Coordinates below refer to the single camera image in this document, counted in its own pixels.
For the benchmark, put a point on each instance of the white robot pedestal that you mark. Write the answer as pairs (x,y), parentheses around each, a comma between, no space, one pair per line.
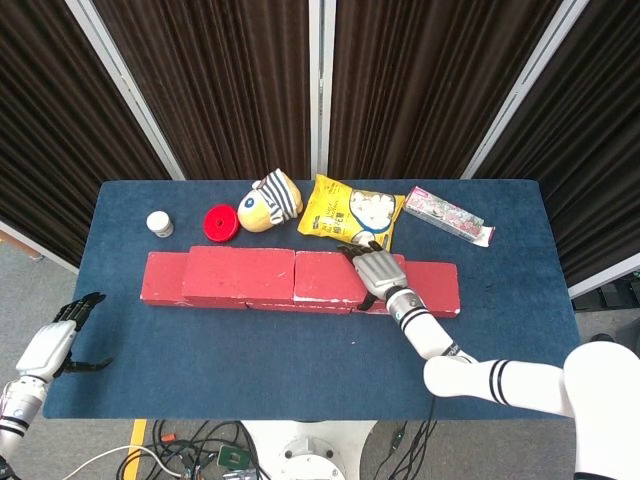
(310,445)

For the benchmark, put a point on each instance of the green circuit board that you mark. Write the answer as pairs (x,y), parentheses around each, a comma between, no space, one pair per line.
(232,456)

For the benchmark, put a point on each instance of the black shoe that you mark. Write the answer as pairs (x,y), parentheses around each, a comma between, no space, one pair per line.
(602,338)

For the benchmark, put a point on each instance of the white partition base rail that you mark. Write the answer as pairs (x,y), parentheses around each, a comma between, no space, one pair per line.
(605,286)
(35,246)

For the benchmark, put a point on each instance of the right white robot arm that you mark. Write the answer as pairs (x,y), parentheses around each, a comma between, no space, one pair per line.
(500,385)

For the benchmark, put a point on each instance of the red foam block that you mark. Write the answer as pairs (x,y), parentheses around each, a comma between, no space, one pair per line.
(440,290)
(300,307)
(320,277)
(235,272)
(162,277)

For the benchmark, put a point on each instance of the toothpaste box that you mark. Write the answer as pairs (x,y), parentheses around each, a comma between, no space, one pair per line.
(445,215)

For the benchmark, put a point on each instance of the yellow snack bag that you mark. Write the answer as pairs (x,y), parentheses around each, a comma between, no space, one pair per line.
(335,210)

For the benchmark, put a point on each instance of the white partition post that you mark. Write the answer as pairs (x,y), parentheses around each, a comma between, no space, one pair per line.
(321,90)
(129,95)
(524,90)

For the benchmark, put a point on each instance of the yellow floor tape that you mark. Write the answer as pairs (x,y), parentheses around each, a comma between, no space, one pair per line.
(135,445)

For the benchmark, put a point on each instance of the blue table cloth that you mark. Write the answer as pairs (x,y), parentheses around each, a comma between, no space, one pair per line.
(250,360)

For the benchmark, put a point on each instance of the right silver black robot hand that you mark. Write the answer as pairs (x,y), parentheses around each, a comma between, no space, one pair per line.
(380,272)

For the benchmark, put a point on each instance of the black equipment boxes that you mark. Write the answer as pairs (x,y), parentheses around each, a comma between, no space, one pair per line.
(615,296)

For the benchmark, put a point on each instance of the yellow plush toy striped hat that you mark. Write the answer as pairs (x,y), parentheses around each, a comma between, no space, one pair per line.
(265,207)

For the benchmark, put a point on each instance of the red round lid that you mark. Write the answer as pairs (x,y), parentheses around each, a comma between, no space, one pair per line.
(221,224)

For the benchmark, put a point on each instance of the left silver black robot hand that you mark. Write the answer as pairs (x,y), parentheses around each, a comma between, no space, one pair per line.
(47,347)

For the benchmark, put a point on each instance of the brown curtain panel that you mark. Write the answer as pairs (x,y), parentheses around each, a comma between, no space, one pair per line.
(50,125)
(425,90)
(590,150)
(215,90)

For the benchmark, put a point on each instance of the small white jar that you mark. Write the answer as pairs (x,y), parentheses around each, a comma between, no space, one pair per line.
(160,223)

